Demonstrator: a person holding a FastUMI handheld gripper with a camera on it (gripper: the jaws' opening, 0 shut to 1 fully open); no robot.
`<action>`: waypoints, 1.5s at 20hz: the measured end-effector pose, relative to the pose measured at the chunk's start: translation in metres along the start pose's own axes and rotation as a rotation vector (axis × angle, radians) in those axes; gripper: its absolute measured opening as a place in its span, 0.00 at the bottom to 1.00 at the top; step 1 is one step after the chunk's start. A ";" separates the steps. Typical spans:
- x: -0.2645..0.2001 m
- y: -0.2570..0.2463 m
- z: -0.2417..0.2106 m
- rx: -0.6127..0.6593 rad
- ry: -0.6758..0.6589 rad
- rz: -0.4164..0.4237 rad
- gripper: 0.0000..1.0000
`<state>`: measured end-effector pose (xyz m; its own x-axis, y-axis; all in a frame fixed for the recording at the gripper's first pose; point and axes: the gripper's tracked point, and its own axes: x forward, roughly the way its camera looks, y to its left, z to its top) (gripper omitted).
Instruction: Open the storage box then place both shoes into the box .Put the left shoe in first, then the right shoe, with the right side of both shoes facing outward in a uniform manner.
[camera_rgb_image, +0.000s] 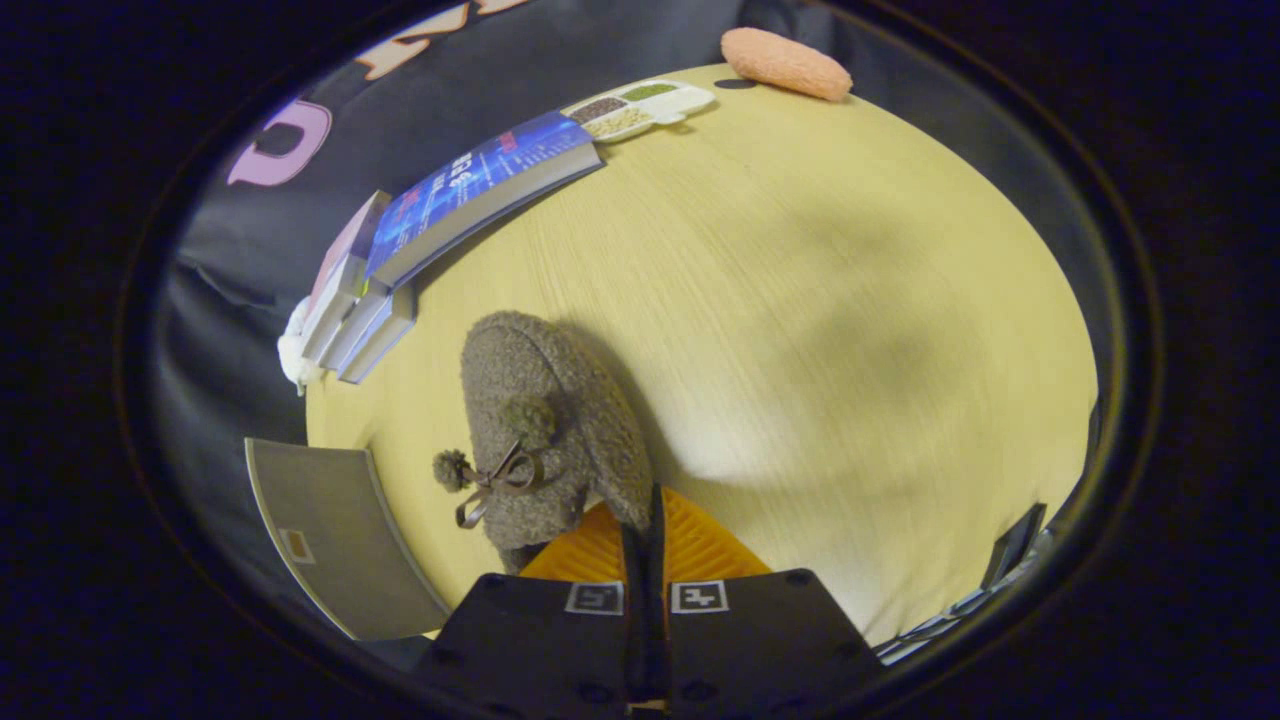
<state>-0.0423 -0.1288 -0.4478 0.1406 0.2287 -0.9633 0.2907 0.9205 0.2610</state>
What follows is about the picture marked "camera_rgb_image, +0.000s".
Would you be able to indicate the blue cover book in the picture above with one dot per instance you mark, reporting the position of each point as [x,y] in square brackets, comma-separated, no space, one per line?
[470,190]

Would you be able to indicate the white plush toy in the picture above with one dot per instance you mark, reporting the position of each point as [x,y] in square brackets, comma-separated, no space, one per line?
[293,350]

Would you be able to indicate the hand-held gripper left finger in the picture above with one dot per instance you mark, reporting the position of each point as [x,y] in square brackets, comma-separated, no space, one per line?
[530,640]

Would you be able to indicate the black backdrop cloth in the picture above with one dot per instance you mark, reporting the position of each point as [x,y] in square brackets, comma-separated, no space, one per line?
[230,250]

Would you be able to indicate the brown fuzzy shoe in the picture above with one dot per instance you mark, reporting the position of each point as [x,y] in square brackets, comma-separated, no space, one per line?
[560,400]

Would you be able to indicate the white divided grain tray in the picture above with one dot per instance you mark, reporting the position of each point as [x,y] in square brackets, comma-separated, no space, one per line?
[645,105]

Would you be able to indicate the thin white book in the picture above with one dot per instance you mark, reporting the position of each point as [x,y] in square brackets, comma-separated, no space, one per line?
[355,320]

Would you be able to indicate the orange fuzzy oval pad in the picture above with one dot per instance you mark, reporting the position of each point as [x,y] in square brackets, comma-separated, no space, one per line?
[785,62]

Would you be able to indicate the blue edged book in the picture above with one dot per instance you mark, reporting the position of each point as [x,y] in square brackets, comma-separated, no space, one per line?
[385,345]
[372,325]

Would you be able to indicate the grey fabric storage box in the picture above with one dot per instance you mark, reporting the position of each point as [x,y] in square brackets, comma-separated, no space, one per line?
[340,540]

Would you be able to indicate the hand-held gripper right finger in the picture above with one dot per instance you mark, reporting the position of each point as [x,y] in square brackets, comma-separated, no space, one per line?
[760,640]

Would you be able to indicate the pink cover book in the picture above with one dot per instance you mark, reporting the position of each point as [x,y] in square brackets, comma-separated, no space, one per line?
[340,270]

